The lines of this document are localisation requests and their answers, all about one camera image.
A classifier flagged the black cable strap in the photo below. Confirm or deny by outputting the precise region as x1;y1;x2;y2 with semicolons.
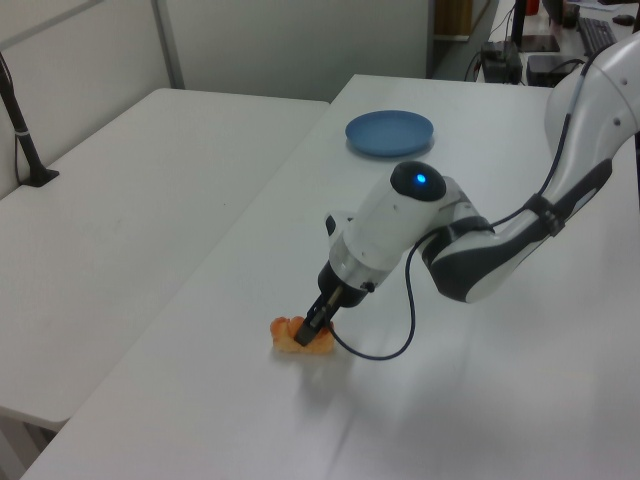
523;193;571;236

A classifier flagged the orange-brown bread roll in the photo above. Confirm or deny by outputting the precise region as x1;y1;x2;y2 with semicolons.
268;315;335;355

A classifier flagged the black keyboard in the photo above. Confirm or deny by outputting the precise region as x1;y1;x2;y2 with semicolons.
578;17;619;57

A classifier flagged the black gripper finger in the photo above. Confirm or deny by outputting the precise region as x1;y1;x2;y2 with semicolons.
294;293;333;348
320;285;347;330

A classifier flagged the black monitor stand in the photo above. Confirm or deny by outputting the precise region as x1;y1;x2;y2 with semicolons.
512;0;562;52

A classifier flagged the white side table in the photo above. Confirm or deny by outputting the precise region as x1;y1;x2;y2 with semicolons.
0;87;332;480

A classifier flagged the blue round plate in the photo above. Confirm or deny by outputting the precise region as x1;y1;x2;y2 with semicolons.
344;110;435;158

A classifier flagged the black electronics box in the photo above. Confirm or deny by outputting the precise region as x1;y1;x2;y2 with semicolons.
479;41;524;85
526;53;572;87

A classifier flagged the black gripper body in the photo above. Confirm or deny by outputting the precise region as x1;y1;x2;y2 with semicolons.
317;255;382;310

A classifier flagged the black pole with clamp base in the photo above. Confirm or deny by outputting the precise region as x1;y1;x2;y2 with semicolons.
0;49;61;189

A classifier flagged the brown wooden cabinet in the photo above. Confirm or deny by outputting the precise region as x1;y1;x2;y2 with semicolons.
432;0;474;39

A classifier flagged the grey partition post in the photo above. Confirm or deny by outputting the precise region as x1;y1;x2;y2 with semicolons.
151;0;185;91

